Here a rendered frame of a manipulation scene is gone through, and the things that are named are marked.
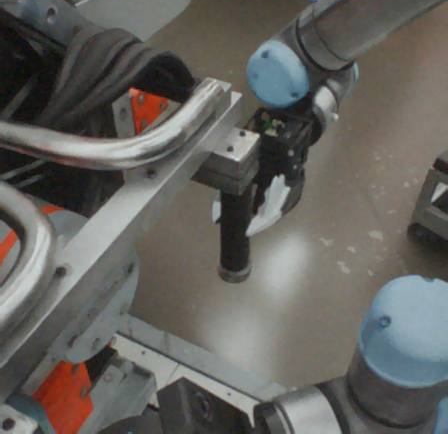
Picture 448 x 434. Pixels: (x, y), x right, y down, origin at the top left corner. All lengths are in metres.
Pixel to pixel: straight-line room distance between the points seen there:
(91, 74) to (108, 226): 0.16
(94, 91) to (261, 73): 0.21
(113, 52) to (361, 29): 0.25
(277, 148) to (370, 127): 1.64
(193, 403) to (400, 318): 0.16
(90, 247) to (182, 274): 1.24
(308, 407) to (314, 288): 1.16
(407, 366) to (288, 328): 1.15
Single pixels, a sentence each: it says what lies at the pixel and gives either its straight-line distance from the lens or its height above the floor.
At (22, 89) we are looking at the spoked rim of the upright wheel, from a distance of 0.74.
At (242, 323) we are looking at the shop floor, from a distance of 1.54.
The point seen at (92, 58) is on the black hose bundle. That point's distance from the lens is 0.52.
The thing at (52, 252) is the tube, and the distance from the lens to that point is 0.38.
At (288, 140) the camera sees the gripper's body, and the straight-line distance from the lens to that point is 0.64.
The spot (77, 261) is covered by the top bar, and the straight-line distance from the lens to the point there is 0.41.
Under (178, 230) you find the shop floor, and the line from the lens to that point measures 1.77.
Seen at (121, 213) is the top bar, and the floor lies 0.98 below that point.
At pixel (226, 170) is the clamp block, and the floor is 0.93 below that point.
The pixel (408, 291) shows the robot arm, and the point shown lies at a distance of 0.42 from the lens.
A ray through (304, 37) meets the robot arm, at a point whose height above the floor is 1.00.
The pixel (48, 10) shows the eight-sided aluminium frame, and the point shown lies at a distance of 0.61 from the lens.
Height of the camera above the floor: 1.28
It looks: 45 degrees down
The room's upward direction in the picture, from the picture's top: straight up
